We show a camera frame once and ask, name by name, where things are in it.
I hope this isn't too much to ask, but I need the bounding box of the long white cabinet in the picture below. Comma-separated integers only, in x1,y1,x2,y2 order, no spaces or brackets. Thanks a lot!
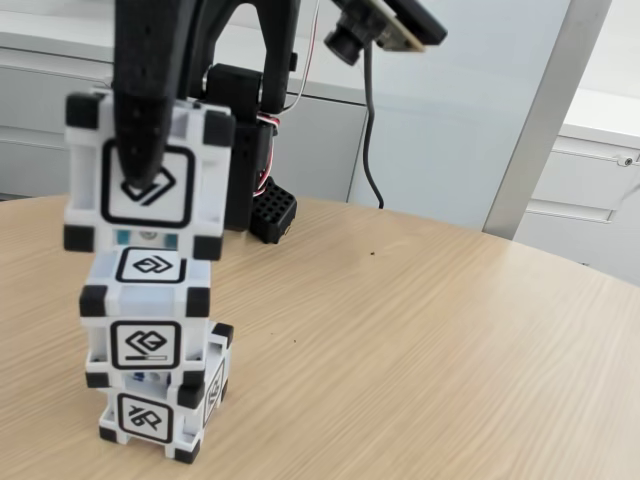
0,24,371,204

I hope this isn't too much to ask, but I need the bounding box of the small white drawer cabinet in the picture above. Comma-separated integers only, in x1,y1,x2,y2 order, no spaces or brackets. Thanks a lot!
514,89,640,286

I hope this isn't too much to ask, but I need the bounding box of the white cube with diamond glyph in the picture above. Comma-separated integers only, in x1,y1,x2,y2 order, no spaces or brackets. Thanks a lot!
78,246,214,390

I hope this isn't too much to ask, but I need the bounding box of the white cube with lightning glyph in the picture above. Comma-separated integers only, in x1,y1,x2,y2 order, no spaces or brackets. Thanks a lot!
62,89,236,262

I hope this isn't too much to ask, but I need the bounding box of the red white servo cable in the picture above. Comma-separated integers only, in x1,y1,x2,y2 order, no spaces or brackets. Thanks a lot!
279,0,323,117

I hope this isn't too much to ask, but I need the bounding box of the gripper camera module with mount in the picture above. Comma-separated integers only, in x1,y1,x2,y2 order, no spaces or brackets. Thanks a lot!
323,0,449,66

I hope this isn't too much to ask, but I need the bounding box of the black camera cable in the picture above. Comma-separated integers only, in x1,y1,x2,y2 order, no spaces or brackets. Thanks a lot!
360,39,387,210

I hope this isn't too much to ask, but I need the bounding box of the white cube with angular glyph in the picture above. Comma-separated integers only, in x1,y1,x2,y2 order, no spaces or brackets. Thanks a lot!
97,322,235,451

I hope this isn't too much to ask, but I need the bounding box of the grey metal post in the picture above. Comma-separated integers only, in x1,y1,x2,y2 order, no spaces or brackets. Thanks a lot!
482,0,614,241

